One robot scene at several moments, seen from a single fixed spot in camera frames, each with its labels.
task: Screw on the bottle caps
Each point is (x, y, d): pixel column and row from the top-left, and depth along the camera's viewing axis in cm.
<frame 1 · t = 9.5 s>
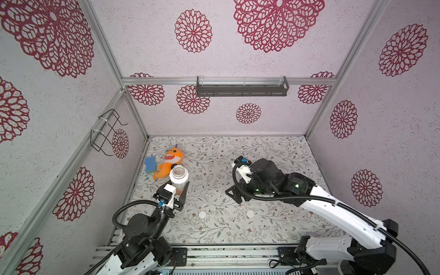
left hand: (180, 179, 63), fingers open
right hand: (234, 181, 67), fingers open
orange shark plush toy: (172, 156, 102), point 9 cm above the table
blue green sponge: (150, 164, 108), on the table
white round bottle cap: (250, 213, 87), on the table
small white bottle cap: (202, 214, 88), on the table

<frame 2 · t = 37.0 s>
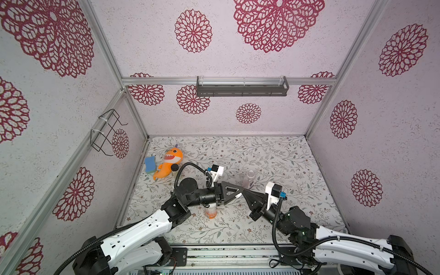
left hand: (240, 192, 60), fingers open
right hand: (245, 187, 62), fingers closed
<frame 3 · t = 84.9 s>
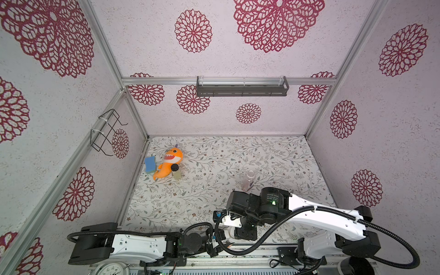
left hand: (230, 235, 72), fingers open
right hand: (234, 225, 63), fingers open
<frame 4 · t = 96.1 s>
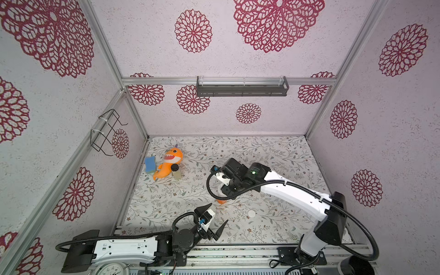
left hand: (217, 212, 73), fingers open
right hand: (227, 183, 77), fingers open
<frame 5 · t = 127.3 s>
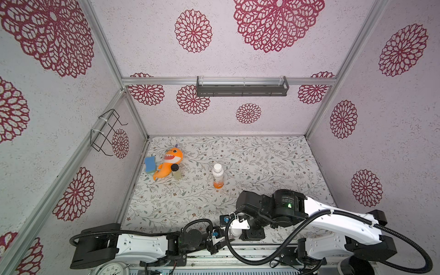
left hand: (230, 233, 73), fingers open
right hand: (238, 221, 63), fingers open
